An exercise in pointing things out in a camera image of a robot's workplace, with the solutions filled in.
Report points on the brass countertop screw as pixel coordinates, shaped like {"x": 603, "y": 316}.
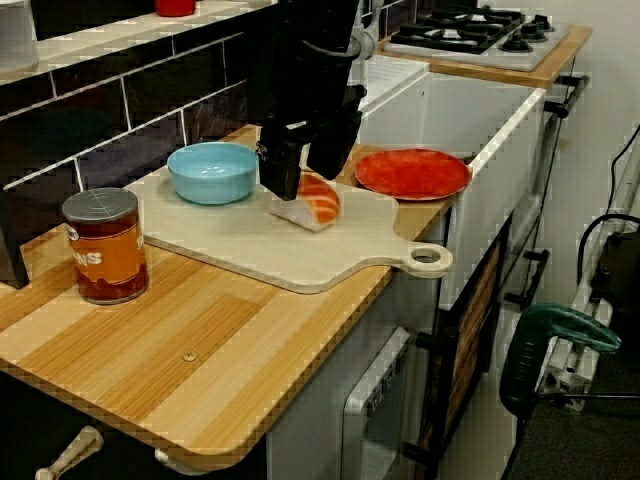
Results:
{"x": 189, "y": 356}

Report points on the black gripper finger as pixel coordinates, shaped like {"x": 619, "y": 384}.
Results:
{"x": 332, "y": 145}
{"x": 282, "y": 160}

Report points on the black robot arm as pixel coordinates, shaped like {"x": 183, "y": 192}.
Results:
{"x": 320, "y": 25}

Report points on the wood patterned oven door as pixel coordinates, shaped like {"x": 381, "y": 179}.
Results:
{"x": 475, "y": 320}

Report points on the black box device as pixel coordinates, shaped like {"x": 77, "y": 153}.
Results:
{"x": 620, "y": 280}

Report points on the green handheld tool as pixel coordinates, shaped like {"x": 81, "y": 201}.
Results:
{"x": 525, "y": 350}

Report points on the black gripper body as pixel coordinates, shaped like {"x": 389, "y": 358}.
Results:
{"x": 315, "y": 90}

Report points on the white toy sink unit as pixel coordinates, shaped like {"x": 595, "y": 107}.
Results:
{"x": 500, "y": 200}

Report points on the light blue bowl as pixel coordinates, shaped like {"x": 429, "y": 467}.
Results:
{"x": 212, "y": 175}

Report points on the plain white container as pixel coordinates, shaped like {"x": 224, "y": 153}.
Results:
{"x": 17, "y": 35}

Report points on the grey toy faucet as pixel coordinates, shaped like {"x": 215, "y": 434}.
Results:
{"x": 367, "y": 40}

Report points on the red round plate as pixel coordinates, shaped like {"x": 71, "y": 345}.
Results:
{"x": 410, "y": 175}

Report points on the red ketchup bottle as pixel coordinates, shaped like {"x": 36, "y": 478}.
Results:
{"x": 174, "y": 7}

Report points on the orange beans can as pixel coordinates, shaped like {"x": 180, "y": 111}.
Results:
{"x": 107, "y": 250}

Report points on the white dishwasher door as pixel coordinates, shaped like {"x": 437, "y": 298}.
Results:
{"x": 375, "y": 410}

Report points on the pale wooden cutting board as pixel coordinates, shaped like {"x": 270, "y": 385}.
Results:
{"x": 300, "y": 250}

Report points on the grey rail black brackets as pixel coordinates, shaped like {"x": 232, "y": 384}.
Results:
{"x": 575, "y": 92}

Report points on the aluminium extrusion frame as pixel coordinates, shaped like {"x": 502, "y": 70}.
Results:
{"x": 565, "y": 370}

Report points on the salmon sushi toy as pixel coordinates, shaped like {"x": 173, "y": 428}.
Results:
{"x": 320, "y": 205}

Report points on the toy gas stove top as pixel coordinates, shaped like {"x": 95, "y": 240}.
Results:
{"x": 480, "y": 35}

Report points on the white drawer knob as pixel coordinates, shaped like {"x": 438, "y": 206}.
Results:
{"x": 170, "y": 459}

